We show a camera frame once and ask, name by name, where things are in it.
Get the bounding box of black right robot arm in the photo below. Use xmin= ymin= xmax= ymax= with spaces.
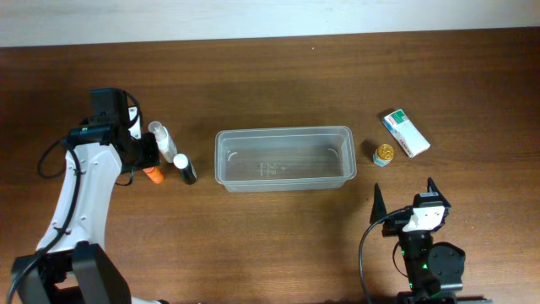
xmin=359 ymin=178 xmax=491 ymax=304

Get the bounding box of black bottle white cap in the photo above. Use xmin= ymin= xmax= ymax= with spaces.
xmin=173 ymin=154 xmax=197 ymax=185

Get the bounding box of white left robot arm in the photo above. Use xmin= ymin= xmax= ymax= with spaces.
xmin=6 ymin=88 xmax=160 ymax=303

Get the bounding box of clear spray bottle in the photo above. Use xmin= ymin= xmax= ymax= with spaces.
xmin=148 ymin=121 xmax=178 ymax=163

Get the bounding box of gold lid balm jar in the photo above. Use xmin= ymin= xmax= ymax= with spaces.
xmin=373 ymin=144 xmax=395 ymax=167

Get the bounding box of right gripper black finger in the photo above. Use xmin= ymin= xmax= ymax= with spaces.
xmin=427 ymin=177 xmax=447 ymax=203
xmin=370 ymin=183 xmax=387 ymax=224

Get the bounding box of white Panadol medicine box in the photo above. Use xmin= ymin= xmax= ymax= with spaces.
xmin=382 ymin=109 xmax=430 ymax=158

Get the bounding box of clear plastic container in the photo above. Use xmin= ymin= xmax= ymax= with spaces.
xmin=214 ymin=126 xmax=357 ymax=193

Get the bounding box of orange tube white cap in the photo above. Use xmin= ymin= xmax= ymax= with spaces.
xmin=143 ymin=166 xmax=165 ymax=184

